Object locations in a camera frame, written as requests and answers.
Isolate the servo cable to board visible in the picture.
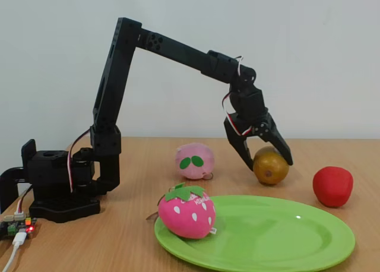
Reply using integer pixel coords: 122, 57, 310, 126
16, 185, 34, 218

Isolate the pink strawberry plush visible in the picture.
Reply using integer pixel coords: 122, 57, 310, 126
156, 182, 218, 240

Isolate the red white base servo cable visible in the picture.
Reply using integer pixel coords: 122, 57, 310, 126
66, 128, 91, 193

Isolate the light pink peach plush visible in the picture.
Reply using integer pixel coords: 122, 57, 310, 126
174, 142, 216, 181

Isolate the green oval plate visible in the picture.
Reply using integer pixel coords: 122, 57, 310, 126
153, 195, 356, 272

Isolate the brown kiwi with sticker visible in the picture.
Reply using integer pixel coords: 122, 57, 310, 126
252, 146, 290, 186

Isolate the black table clamp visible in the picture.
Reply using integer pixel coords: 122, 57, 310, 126
0, 166, 29, 215

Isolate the white USB cable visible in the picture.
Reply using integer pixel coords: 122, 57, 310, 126
0, 232, 29, 272

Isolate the red apple plush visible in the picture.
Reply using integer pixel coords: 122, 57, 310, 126
312, 166, 354, 208

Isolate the red white wrist servo cable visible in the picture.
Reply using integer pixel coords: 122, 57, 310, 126
221, 55, 254, 137

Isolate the motor controller circuit board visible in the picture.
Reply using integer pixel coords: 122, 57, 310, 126
0, 214, 39, 241

